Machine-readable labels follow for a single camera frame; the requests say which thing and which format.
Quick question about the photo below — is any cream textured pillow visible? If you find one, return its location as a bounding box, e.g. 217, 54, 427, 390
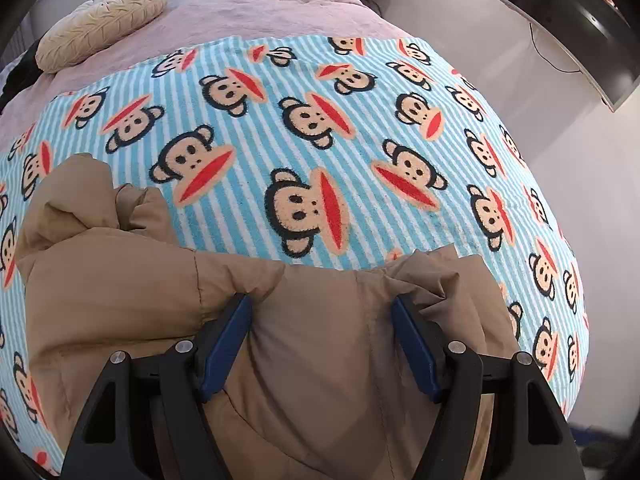
35, 0, 168, 73

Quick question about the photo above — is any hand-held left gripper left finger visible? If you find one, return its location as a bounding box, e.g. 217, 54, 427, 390
60, 294, 253, 480

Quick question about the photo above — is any dark cloth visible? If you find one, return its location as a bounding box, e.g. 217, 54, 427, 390
0, 40, 48, 111

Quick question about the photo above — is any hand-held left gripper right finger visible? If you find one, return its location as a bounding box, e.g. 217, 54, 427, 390
391, 296, 586, 480

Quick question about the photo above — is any wall-mounted television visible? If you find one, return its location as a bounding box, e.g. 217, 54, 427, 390
484, 0, 640, 112

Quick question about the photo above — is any tan puffer jacket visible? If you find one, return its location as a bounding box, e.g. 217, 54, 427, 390
15, 154, 521, 480

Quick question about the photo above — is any monkey print striped blanket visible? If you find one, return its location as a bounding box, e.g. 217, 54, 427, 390
0, 35, 591, 476

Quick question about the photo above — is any black television cable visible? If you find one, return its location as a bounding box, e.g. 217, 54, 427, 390
529, 21, 583, 74

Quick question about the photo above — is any pink bed cover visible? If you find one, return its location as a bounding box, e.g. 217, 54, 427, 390
0, 0, 416, 151

